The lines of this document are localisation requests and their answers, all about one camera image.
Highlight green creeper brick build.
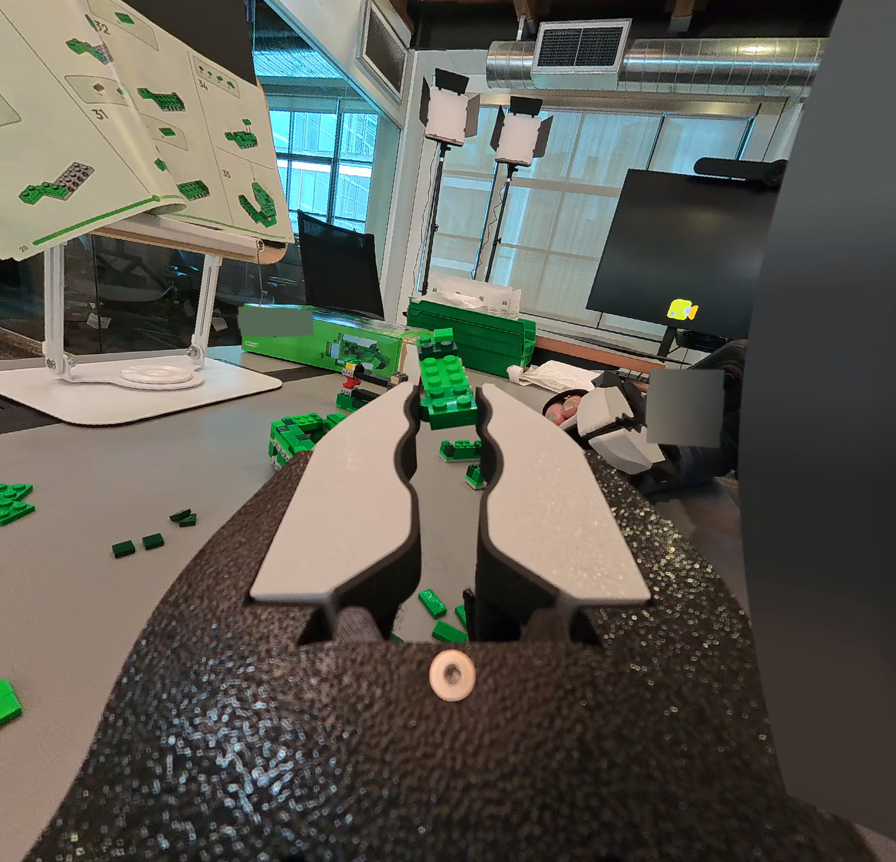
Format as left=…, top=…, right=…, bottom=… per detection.
left=269, top=413, right=352, bottom=470

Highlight black video bar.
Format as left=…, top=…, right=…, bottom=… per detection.
left=693, top=156, right=789, bottom=190

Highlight white paper bags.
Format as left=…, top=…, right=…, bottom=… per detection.
left=426, top=273, right=523, bottom=321

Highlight green plastic bins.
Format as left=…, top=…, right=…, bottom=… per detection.
left=407, top=295, right=538, bottom=375

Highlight white ceiling air vent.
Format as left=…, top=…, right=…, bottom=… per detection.
left=531, top=20, right=632, bottom=76

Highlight silver metal air duct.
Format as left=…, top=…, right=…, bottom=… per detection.
left=486, top=36, right=828, bottom=95

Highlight white book stand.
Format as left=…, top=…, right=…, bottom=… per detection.
left=0, top=217, right=284, bottom=427

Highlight bright green studded plate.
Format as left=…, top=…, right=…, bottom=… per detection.
left=0, top=482, right=35, bottom=528

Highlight dark brick build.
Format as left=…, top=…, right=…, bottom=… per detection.
left=336, top=371, right=411, bottom=415

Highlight pink round object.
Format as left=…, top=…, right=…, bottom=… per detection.
left=544, top=389, right=586, bottom=430

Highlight green and grey brick assembly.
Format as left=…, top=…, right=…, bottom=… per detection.
left=418, top=329, right=481, bottom=431

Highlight white framed wall grille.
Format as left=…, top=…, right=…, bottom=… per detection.
left=359, top=0, right=408, bottom=105

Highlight studio light panel on stand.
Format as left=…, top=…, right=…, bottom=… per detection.
left=419, top=68, right=483, bottom=296
left=483, top=96, right=555, bottom=285

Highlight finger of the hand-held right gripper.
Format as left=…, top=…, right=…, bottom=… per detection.
left=587, top=423, right=667, bottom=476
left=577, top=372, right=648, bottom=435

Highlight crumpled white plastic bag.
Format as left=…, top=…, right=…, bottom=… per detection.
left=507, top=360, right=604, bottom=392

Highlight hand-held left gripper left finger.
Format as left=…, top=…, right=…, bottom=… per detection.
left=250, top=382, right=422, bottom=642

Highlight large black monitor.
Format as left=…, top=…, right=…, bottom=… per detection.
left=586, top=168, right=779, bottom=347

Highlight grey desk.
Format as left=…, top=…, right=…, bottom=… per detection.
left=0, top=344, right=746, bottom=862

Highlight brick instruction booklet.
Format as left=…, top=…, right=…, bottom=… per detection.
left=0, top=0, right=296, bottom=261

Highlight green cardboard set box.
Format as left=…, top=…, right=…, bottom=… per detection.
left=240, top=305, right=433, bottom=389

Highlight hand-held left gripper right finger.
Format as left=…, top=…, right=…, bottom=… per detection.
left=475, top=384, right=652, bottom=640

